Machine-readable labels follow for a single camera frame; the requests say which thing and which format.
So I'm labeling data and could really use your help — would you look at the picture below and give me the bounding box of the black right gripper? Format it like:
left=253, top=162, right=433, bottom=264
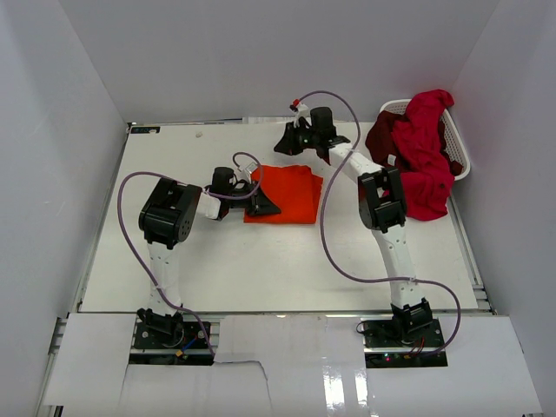
left=274, top=121, right=320, bottom=156

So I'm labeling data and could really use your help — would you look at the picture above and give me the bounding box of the white perforated laundry basket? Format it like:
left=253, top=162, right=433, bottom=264
left=380, top=99, right=471, bottom=181

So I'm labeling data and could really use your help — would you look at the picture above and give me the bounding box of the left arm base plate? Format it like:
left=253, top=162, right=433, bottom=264
left=129, top=321, right=214, bottom=367

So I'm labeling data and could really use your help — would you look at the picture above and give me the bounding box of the pink magenta t shirt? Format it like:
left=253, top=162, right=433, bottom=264
left=392, top=89, right=454, bottom=222

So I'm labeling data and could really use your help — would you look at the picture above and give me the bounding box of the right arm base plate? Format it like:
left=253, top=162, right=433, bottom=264
left=355, top=319, right=448, bottom=369

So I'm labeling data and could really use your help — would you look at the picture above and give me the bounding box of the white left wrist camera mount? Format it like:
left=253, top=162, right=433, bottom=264
left=238, top=162, right=258, bottom=182

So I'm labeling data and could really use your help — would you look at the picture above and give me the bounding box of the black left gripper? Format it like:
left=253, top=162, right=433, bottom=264
left=226, top=181, right=280, bottom=218

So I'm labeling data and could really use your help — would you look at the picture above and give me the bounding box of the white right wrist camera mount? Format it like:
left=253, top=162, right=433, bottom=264
left=289, top=99, right=310, bottom=129

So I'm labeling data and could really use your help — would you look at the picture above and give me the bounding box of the orange t shirt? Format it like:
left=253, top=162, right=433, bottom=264
left=243, top=165, right=323, bottom=224

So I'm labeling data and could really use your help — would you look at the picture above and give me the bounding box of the printed paper sheet at wall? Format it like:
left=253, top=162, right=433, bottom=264
left=242, top=116, right=294, bottom=124

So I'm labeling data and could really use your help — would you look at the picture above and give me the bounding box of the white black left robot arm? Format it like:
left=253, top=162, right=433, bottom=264
left=138, top=167, right=281, bottom=348

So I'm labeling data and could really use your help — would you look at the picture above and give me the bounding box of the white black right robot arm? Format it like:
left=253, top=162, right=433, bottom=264
left=274, top=100, right=434, bottom=347

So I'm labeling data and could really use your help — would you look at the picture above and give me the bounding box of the maroon t shirt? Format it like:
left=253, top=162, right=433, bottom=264
left=365, top=111, right=462, bottom=176

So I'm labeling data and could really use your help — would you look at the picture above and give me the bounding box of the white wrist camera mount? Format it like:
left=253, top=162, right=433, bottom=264
left=238, top=162, right=258, bottom=182
left=289, top=99, right=310, bottom=129

